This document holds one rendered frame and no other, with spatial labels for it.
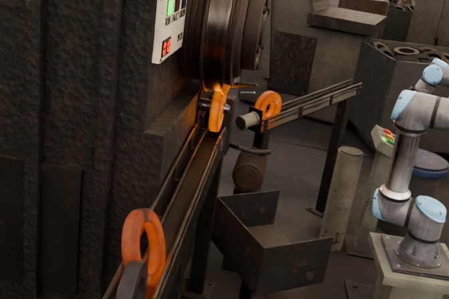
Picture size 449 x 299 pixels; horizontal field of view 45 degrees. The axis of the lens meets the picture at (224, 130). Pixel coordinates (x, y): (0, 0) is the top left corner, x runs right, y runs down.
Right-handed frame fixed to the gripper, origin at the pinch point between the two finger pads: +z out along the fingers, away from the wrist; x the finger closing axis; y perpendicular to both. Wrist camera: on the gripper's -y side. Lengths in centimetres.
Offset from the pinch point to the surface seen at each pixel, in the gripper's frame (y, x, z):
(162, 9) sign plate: 99, 108, -21
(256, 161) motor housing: 52, 33, 33
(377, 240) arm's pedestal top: -7, 37, 36
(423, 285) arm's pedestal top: -21, 61, 33
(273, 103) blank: 56, 13, 13
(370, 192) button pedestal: -6.1, -2.5, 33.1
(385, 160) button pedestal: -3.0, -2.5, 15.8
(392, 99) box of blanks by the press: -24, -133, 12
